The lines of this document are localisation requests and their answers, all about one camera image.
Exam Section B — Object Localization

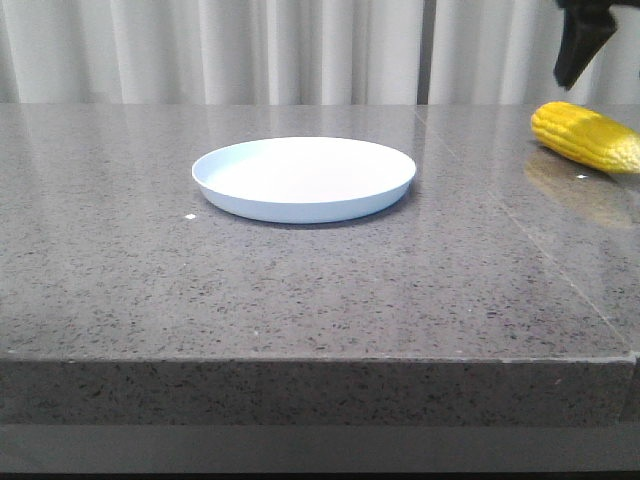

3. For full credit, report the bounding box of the white pleated curtain left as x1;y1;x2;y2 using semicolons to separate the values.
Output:
1;1;426;105

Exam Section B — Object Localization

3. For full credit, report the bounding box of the white pleated curtain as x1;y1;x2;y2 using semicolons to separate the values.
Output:
1;1;426;105
422;1;639;105

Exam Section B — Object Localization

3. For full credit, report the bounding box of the yellow corn cob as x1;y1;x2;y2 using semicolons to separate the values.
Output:
530;101;639;174

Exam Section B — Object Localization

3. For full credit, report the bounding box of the light blue round plate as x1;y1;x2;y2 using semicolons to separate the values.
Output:
192;137;417;224

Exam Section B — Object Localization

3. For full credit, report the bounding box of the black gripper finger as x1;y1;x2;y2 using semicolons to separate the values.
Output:
553;0;617;90

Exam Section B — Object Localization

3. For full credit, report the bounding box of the white pleated curtain right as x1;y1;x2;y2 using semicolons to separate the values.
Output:
422;1;639;105

